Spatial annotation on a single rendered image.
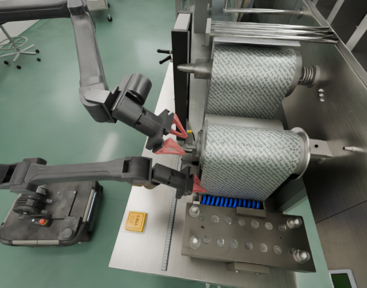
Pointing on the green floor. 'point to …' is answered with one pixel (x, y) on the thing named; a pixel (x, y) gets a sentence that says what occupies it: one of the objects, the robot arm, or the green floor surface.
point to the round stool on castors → (14, 47)
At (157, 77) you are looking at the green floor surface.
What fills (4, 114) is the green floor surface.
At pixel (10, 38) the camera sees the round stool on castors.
